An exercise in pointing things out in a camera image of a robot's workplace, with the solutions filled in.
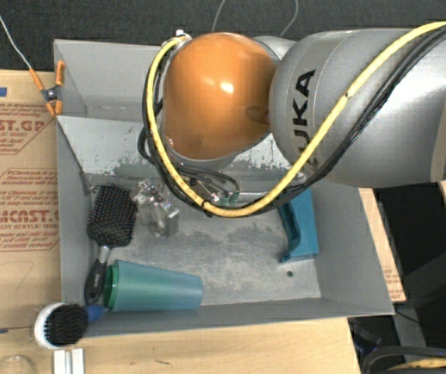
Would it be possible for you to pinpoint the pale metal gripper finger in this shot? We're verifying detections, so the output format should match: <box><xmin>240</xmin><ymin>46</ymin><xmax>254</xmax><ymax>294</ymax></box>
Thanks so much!
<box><xmin>130</xmin><ymin>178</ymin><xmax>163</xmax><ymax>226</ymax></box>
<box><xmin>147</xmin><ymin>201</ymin><xmax>181</xmax><ymax>238</ymax></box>

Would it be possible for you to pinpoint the black hairbrush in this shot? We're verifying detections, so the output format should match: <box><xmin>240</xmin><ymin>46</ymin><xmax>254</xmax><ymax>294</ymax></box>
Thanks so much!
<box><xmin>83</xmin><ymin>184</ymin><xmax>139</xmax><ymax>305</ymax></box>

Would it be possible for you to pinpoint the grey metal bin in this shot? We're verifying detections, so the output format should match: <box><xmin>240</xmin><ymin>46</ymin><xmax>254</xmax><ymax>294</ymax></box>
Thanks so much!
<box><xmin>53</xmin><ymin>39</ymin><xmax>396</xmax><ymax>338</ymax></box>

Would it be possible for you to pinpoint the teal plastic cup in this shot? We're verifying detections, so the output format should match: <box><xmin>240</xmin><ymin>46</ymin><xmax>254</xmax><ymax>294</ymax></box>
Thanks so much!
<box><xmin>103</xmin><ymin>259</ymin><xmax>204</xmax><ymax>313</ymax></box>

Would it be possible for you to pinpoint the blue plastic block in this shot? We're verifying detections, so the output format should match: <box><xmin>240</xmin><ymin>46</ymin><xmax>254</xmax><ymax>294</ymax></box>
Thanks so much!
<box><xmin>277</xmin><ymin>187</ymin><xmax>320</xmax><ymax>264</ymax></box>

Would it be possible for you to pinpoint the clear glass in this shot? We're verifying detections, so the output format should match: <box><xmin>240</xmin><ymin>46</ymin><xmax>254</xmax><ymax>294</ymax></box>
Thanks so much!
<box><xmin>0</xmin><ymin>355</ymin><xmax>37</xmax><ymax>374</ymax></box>

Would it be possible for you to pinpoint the white brush with blue handle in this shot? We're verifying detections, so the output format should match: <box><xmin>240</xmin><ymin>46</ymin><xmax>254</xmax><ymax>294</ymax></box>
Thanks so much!
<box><xmin>34</xmin><ymin>301</ymin><xmax>105</xmax><ymax>351</ymax></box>

